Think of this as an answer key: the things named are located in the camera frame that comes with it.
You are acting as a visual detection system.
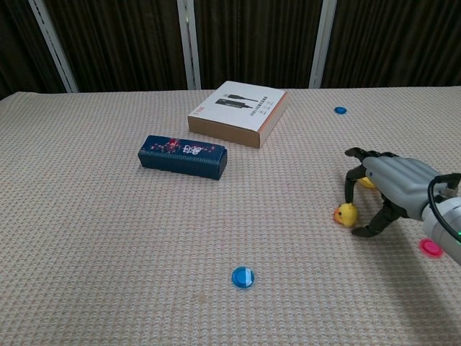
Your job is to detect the navy blue floral box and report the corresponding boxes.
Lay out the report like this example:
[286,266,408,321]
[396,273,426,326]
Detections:
[137,135,228,181]

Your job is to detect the pink bottle cap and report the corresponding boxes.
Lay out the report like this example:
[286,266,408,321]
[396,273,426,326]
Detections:
[419,238,444,259]

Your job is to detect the white metal frame post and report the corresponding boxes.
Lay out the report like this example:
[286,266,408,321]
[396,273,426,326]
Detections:
[308,0,339,89]
[176,0,202,91]
[27,0,79,94]

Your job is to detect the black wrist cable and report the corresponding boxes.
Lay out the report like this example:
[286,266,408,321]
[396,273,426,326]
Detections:
[427,172,461,239]

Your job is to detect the yellow rubber duck toy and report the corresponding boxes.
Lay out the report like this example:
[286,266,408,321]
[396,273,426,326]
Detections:
[334,202,359,228]

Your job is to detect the blue cap with white patch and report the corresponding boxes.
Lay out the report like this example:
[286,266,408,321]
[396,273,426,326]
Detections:
[230,266,256,290]

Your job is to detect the black pleated curtain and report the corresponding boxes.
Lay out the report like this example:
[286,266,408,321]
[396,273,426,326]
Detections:
[0,0,461,100]

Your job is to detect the black and silver right hand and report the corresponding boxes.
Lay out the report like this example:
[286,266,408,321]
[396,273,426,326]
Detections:
[344,146,442,239]

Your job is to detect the beige woven tablecloth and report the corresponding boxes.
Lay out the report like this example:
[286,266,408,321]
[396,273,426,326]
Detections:
[0,85,461,346]

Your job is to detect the white cable packaging box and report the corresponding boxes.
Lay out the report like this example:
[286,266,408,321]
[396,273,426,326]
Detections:
[187,80,289,149]

